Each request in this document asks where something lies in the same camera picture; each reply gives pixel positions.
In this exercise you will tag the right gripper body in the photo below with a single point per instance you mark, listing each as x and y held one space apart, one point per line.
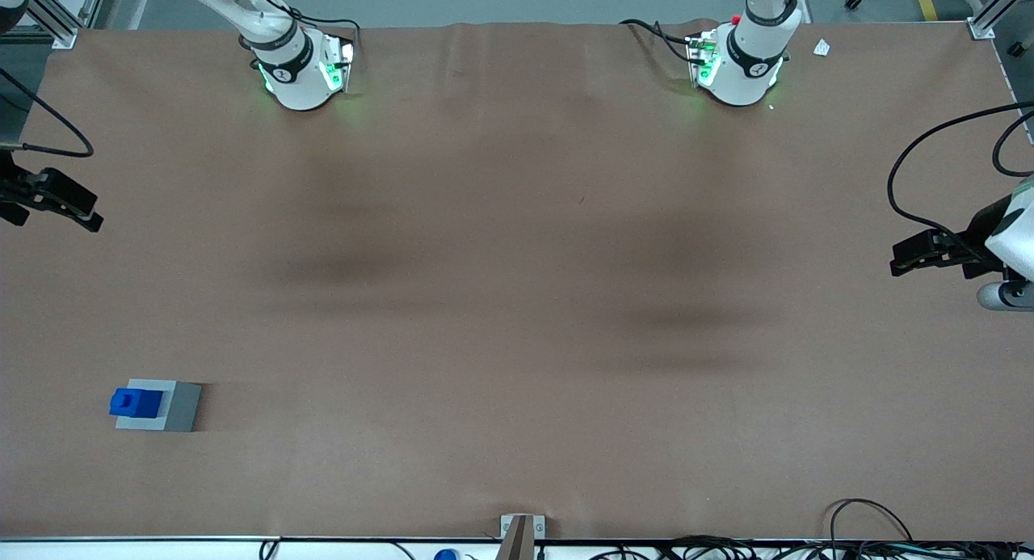
11 189

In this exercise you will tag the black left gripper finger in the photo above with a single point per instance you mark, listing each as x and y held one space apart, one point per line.
917 266
925 243

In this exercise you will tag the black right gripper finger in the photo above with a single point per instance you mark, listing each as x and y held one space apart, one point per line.
90 222
65 190

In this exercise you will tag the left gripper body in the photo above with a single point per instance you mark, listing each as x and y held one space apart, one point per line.
976 239

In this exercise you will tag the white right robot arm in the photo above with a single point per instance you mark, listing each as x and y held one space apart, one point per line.
295 79

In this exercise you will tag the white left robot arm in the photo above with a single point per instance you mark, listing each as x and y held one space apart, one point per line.
739 75

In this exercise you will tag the blue plastic part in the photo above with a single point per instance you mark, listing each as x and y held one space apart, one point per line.
133 402

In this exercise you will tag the gray block base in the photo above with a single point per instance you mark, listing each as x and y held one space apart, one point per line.
179 406

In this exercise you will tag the small black clamp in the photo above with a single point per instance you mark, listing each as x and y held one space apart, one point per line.
1016 49

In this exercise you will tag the white paper scrap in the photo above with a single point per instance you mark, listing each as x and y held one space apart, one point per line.
821 48

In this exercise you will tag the brown table cover sheet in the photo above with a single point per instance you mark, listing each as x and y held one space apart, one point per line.
517 301

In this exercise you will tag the blue round cap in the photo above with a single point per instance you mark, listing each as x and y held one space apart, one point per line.
445 555

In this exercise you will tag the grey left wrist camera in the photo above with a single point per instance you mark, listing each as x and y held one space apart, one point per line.
1006 296

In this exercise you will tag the aluminium frame post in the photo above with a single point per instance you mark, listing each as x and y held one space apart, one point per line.
55 23
989 18

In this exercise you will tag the white table edge rail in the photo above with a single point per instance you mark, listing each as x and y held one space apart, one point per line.
161 549

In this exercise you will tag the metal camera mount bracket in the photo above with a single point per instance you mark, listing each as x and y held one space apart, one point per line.
517 536

